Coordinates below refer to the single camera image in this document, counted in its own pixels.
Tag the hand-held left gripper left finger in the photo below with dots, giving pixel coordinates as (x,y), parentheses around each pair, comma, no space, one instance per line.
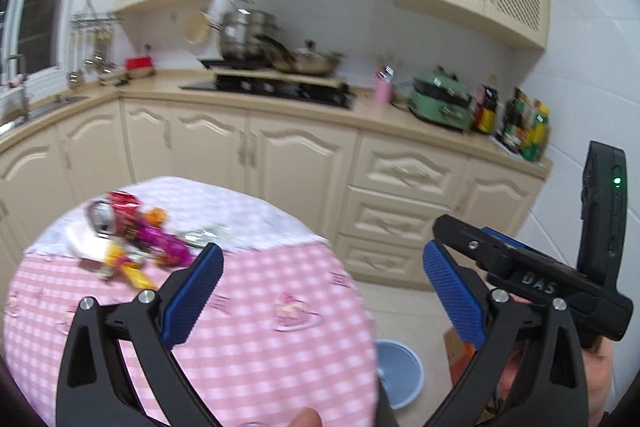
(195,292)

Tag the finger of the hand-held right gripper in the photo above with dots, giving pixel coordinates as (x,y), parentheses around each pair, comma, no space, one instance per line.
(462,237)
(505,241)

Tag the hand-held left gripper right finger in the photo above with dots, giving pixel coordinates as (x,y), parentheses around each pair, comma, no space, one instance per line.
(452,297)

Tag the magenta snack wrapper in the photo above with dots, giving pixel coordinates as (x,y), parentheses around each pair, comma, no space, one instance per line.
(165,244)

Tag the silver foil wrapper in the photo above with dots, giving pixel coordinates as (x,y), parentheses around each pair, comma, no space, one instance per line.
(205,234)

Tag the yellow snack wrapper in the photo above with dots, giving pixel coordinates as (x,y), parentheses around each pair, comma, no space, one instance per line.
(135,274)

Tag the orange snack wrapper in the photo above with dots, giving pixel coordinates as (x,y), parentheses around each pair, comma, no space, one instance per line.
(156,217)

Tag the light blue plastic bin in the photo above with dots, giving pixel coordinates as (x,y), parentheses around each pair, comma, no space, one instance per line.
(400,367)

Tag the red snack wrapper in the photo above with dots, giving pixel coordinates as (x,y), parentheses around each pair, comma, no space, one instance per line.
(124,202)

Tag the crushed silver can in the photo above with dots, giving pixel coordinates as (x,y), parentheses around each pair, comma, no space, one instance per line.
(102,218)

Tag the white tissue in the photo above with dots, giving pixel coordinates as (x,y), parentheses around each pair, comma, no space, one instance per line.
(82,244)

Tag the person's right hand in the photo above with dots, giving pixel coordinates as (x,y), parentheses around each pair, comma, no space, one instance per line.
(597,377)

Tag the person's left hand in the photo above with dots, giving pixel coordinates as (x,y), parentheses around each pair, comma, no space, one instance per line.
(307,419)

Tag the brown cardboard box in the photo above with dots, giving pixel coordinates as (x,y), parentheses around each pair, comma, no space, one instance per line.
(454,349)

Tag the cream carved drawer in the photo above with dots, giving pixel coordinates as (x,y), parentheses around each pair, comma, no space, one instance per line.
(385,262)
(395,219)
(407,167)

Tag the pink checkered tablecloth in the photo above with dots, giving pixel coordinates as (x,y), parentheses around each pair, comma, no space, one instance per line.
(250,357)

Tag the yellow green bottle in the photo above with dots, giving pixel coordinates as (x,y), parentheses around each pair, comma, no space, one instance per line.
(536,132)

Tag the dark sauce bottle red label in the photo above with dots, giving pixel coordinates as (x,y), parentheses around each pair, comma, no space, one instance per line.
(486,112)

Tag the green electric cooker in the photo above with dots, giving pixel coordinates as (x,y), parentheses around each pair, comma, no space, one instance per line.
(440,102)

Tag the cream kitchen base cabinet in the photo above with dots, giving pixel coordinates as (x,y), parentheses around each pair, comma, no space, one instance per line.
(210,147)

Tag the pink utensil holder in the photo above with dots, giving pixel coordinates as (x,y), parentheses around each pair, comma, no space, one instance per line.
(384,92)

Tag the black glass cooktop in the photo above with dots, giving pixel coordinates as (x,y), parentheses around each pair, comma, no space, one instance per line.
(270,93)

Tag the steel wok with lid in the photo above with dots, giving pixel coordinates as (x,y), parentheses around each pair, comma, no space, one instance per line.
(312,59)

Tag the red box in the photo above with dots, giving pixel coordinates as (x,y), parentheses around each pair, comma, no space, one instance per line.
(139,66)

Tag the steel stockpot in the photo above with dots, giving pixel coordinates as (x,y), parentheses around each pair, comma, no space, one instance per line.
(242,34)

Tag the chrome faucet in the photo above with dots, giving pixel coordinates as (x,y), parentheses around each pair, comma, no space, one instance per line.
(22,92)

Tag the metal utensil rack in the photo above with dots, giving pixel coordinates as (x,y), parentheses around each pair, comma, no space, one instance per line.
(92,37)

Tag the window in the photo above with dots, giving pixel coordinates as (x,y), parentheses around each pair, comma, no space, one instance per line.
(35,7)

